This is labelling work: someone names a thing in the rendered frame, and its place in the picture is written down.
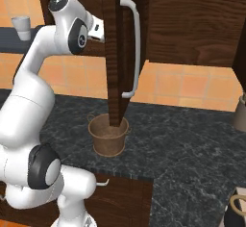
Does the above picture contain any dark wood cabinet door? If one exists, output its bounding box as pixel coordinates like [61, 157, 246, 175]
[146, 0, 246, 68]
[100, 0, 151, 128]

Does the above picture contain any white cabinet door handle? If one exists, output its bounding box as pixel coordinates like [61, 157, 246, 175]
[119, 0, 142, 100]

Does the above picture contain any grey cup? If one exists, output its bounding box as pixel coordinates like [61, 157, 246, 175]
[11, 15, 33, 42]

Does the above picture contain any white base cabinet handle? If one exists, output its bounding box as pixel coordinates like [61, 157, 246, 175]
[95, 178, 111, 188]

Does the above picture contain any dark wood base cabinet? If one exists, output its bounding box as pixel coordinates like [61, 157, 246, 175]
[0, 168, 155, 227]

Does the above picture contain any dark wood tall cabinet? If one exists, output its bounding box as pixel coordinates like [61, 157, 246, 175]
[232, 20, 246, 94]

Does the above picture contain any grey round jar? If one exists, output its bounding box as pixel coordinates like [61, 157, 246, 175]
[232, 92, 246, 133]

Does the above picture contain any dark wall shelf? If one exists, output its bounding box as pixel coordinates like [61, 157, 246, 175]
[0, 26, 46, 55]

